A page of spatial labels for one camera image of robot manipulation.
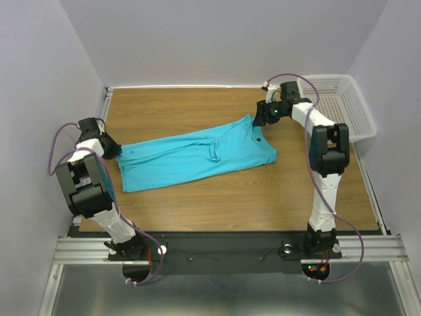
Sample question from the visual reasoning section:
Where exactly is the turquoise t shirt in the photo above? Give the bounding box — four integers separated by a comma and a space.
117, 115, 277, 193

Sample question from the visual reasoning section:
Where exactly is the white plastic basket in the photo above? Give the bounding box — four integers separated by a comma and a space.
297, 74, 377, 143

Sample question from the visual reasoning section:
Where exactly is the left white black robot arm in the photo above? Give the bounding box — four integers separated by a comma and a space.
47, 117, 146, 260

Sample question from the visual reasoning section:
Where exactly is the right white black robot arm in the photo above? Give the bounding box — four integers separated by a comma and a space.
253, 81, 350, 254

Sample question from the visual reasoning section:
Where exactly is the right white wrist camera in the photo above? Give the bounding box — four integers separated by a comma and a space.
261, 82, 281, 103

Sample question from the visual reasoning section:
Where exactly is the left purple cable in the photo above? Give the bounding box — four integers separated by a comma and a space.
47, 122, 167, 286

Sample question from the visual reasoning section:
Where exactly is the aluminium frame rail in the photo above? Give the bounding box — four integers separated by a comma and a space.
37, 87, 114, 316

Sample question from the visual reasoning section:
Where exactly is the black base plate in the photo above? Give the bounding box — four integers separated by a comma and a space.
105, 231, 341, 277

